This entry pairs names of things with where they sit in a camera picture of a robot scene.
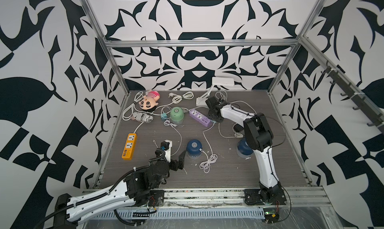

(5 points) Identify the yellow power strip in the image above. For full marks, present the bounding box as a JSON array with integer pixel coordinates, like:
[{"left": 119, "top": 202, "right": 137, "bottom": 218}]
[{"left": 122, "top": 133, "right": 137, "bottom": 161}]

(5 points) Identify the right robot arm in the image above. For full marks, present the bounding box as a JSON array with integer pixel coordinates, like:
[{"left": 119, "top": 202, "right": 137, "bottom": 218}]
[{"left": 206, "top": 97, "right": 287, "bottom": 206}]

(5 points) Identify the teal charger plug left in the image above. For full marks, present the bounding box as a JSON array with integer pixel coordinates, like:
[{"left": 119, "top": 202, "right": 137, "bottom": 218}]
[{"left": 161, "top": 113, "right": 168, "bottom": 122}]

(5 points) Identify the cartoon head toy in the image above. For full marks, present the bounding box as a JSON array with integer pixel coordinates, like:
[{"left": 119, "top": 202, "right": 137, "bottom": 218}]
[{"left": 139, "top": 91, "right": 160, "bottom": 112}]

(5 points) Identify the blue meat grinder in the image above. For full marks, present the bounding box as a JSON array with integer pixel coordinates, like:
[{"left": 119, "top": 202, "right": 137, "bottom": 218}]
[
  {"left": 236, "top": 138, "right": 254, "bottom": 159},
  {"left": 186, "top": 139, "right": 203, "bottom": 159}
]

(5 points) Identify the purple power strip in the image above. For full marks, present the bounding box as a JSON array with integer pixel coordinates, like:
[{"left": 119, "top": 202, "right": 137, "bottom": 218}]
[{"left": 189, "top": 109, "right": 212, "bottom": 127}]

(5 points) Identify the coiled white power cable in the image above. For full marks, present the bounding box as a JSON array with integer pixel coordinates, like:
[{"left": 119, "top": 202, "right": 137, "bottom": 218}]
[{"left": 167, "top": 91, "right": 195, "bottom": 105}]

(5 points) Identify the wall hook rack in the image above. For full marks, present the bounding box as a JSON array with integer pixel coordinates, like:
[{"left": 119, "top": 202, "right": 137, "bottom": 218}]
[{"left": 321, "top": 61, "right": 384, "bottom": 134}]

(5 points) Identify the white desk lamp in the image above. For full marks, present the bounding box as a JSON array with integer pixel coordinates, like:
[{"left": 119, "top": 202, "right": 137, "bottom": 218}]
[{"left": 195, "top": 77, "right": 235, "bottom": 107}]

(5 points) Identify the white usb cable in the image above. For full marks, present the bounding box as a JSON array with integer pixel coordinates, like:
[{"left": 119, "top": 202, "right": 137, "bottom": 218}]
[
  {"left": 198, "top": 120, "right": 218, "bottom": 174},
  {"left": 152, "top": 119, "right": 183, "bottom": 157},
  {"left": 217, "top": 120, "right": 245, "bottom": 139}
]

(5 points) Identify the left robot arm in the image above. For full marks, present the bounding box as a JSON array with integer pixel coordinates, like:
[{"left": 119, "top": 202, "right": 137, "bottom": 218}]
[{"left": 35, "top": 149, "right": 186, "bottom": 229}]

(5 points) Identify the green meat grinder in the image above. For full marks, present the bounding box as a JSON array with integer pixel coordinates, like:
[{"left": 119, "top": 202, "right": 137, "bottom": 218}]
[{"left": 170, "top": 107, "right": 185, "bottom": 125}]

